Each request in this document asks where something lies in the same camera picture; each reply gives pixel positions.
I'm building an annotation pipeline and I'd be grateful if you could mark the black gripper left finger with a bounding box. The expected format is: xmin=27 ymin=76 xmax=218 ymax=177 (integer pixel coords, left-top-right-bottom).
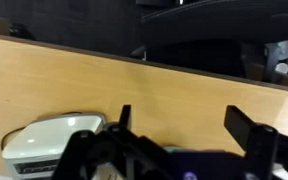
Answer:
xmin=52 ymin=104 xmax=172 ymax=180

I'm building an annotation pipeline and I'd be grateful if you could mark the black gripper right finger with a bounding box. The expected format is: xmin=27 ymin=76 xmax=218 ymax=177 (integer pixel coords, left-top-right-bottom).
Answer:
xmin=223 ymin=105 xmax=288 ymax=180

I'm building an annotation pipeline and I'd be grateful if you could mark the silver toaster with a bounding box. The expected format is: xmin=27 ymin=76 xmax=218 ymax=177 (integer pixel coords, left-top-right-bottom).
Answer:
xmin=1 ymin=112 xmax=107 ymax=172

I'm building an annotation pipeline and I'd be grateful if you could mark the white plastic cup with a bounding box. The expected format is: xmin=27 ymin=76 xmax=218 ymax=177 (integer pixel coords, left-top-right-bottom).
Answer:
xmin=275 ymin=62 xmax=288 ymax=75

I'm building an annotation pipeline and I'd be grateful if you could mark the black office chair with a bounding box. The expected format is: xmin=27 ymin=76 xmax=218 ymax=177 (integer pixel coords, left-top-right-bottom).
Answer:
xmin=130 ymin=0 xmax=288 ymax=81

